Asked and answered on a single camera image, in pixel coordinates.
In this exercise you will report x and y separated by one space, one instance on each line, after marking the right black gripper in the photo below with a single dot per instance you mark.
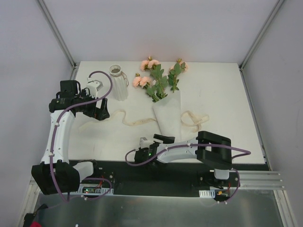
155 142

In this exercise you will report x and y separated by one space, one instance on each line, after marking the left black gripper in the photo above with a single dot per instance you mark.
95 110

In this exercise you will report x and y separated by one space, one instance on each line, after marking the white wrapping paper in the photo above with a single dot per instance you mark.
168 115

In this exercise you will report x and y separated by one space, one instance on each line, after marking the cream ribbon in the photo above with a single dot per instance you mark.
197 121

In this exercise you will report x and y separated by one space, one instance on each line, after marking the pink rose stem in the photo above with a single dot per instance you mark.
156 72
151 87
178 68

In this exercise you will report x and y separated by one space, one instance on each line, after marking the pink rose stem top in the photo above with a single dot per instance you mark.
156 72

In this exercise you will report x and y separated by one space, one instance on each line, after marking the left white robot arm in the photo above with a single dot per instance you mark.
55 173

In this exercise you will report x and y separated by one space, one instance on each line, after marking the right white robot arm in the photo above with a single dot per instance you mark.
208 148

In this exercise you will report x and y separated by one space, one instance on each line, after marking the white ribbed ceramic vase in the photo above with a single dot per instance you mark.
120 82

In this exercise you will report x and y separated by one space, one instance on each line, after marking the red black object corner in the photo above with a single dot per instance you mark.
29 217

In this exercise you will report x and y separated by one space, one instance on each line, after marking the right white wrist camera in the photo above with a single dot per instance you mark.
145 143

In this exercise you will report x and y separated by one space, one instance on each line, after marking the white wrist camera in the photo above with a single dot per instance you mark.
145 143
94 86

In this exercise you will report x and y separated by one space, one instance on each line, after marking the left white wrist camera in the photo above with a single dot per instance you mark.
94 86

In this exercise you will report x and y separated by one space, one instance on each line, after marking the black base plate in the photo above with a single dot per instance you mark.
171 180

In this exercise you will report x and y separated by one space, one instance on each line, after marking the right white cable duct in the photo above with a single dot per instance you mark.
207 194

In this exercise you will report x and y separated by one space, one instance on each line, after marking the left aluminium frame post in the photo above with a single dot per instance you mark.
57 34

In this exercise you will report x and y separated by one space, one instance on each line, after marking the aluminium frame post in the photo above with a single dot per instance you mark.
268 22
57 34

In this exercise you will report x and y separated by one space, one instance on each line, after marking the right aluminium frame post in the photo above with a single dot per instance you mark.
268 22

